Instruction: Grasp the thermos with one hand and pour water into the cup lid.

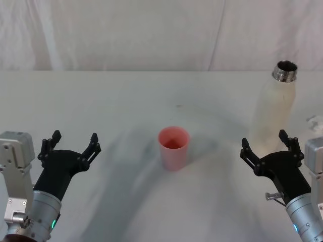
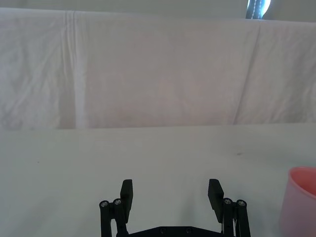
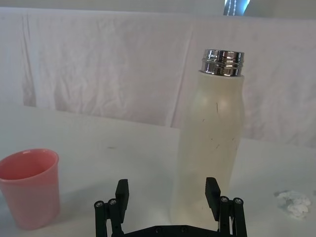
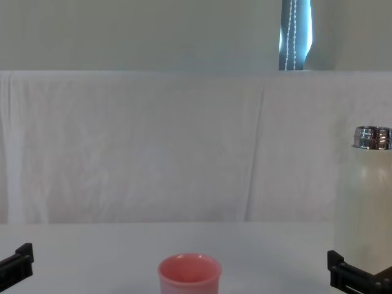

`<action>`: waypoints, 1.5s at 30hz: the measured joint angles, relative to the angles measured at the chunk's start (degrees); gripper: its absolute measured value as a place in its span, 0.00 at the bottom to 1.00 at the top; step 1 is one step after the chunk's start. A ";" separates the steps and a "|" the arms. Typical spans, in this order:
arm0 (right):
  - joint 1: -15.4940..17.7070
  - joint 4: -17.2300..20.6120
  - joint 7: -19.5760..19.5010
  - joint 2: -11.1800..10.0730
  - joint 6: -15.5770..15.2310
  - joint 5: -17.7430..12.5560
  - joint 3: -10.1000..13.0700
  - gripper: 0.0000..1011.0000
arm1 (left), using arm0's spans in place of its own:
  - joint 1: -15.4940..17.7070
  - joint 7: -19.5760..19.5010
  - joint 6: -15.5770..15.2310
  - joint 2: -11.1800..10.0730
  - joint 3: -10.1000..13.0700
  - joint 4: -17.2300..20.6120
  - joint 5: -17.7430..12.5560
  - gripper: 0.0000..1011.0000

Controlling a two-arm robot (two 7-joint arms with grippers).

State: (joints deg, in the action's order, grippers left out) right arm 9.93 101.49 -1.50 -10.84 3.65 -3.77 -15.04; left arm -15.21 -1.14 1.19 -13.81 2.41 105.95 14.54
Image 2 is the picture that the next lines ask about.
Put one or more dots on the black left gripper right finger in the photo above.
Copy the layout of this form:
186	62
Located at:
216	197

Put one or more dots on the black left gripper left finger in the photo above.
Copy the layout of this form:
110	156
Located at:
126	197

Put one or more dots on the white table cloth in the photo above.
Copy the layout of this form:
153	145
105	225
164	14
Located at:
158	158

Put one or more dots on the pink plastic cup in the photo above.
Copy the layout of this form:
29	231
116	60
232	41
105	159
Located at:
300	209

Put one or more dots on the white draped sheet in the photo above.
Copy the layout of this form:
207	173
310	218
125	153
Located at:
158	74

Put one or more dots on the white curtain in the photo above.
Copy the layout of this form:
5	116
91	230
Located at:
148	6

